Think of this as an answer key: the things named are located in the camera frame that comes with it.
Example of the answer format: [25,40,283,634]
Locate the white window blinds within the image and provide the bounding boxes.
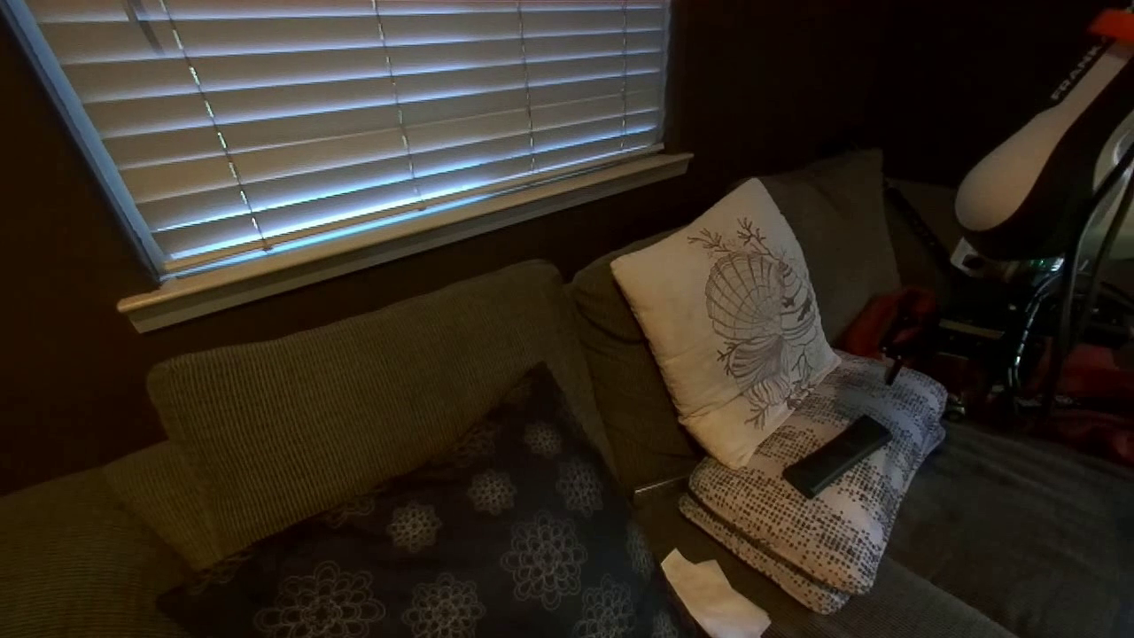
[0,0,677,288]

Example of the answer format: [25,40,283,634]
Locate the white pillow with shell print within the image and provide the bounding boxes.
[608,174,849,476]

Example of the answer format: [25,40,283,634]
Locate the grey-green fabric sofa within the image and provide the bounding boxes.
[0,146,1134,638]

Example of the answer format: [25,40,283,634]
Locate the dark pillow with floral circles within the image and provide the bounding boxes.
[152,359,702,638]

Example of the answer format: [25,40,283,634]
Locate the white crumpled paper tissue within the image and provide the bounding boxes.
[657,544,778,638]

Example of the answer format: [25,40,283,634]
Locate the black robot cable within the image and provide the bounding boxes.
[1003,155,1134,414]

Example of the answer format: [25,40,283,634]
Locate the white window sill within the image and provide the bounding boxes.
[113,147,699,337]

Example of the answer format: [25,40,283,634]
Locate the white pillow with black dots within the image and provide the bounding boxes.
[675,349,955,621]

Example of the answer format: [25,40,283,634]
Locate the red cloth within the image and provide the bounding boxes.
[840,279,951,362]

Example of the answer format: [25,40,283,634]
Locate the long black remote controller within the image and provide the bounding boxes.
[779,412,896,504]

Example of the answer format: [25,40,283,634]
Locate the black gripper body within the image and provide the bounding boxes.
[928,242,1051,363]

